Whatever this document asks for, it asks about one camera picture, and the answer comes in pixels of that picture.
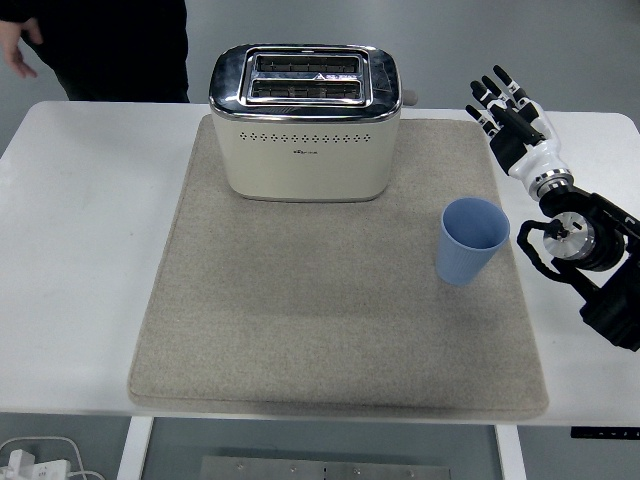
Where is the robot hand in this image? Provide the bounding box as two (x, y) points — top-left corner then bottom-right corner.
(464, 64), (569, 183)

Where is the blue ribbed plastic cup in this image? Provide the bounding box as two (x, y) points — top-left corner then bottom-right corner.
(435, 197), (511, 287)

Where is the cream and chrome toaster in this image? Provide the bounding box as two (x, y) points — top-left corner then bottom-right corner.
(208, 43), (418, 204)

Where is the beige fabric mat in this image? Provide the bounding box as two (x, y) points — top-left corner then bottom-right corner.
(127, 114), (550, 420)

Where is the black table control panel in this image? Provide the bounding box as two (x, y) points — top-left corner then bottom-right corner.
(570, 426), (640, 440)

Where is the white table leg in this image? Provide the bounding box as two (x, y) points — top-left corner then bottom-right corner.
(494, 424), (527, 480)
(115, 415), (156, 480)

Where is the grey metal plate with screws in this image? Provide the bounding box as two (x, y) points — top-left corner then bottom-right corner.
(199, 455), (454, 480)

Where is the person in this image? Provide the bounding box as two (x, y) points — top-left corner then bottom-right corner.
(0, 0), (191, 104)

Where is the person's hand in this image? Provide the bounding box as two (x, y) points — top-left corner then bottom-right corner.
(0, 17), (45, 80)

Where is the white power strip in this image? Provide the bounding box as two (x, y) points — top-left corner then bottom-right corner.
(0, 448), (71, 480)

